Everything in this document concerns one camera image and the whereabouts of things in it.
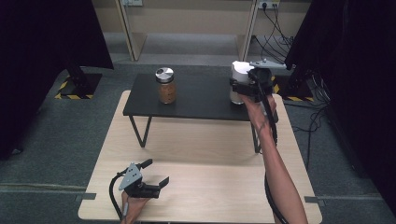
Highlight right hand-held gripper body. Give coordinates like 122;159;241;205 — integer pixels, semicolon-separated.
247;58;288;104

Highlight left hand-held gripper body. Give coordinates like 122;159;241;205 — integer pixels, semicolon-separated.
118;161;162;200

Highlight small black table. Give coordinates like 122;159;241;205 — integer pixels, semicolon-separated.
122;73;278;155

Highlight glass jar of brown powder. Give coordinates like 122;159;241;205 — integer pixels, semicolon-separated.
154;66;177;105

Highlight person's left hand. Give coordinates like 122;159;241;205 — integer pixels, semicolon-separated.
120;190;151;224

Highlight person's right hand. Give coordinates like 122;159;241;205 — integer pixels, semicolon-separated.
239;92;278;135

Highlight striped stand base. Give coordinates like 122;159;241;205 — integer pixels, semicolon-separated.
270;75;316;103
54;63;104;101

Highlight grey floor tape strip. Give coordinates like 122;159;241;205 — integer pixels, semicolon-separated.
74;192;98;203
304;195;327;207

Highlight black curtain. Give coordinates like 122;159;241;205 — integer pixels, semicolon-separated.
284;0;396;216
0;0;115;161

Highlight left hand-held gripper cable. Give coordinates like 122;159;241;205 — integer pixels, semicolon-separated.
108;167;131;222

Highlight hand-held gripper cable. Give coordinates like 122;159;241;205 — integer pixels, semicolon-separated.
255;73;290;224
108;167;131;222

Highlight black wall cable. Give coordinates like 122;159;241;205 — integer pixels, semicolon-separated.
262;3;295;48
251;35;289;65

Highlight right hand-held gripper cable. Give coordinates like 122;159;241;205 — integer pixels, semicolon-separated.
255;73;290;224

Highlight beige shelf frame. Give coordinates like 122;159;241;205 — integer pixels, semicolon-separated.
234;0;262;62
114;0;149;63

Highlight black floor cables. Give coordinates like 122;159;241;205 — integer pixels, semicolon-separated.
283;70;332;173

